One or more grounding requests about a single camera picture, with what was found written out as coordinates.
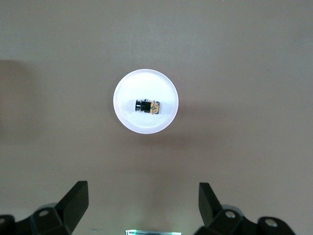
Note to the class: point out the pink round plate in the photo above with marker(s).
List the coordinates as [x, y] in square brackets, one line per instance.
[146, 80]

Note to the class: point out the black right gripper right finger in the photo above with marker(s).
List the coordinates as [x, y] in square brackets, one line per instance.
[207, 203]

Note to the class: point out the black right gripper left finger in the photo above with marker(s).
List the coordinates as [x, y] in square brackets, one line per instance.
[73, 203]

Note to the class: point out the orange push button switch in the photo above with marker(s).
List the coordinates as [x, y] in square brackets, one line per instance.
[150, 107]

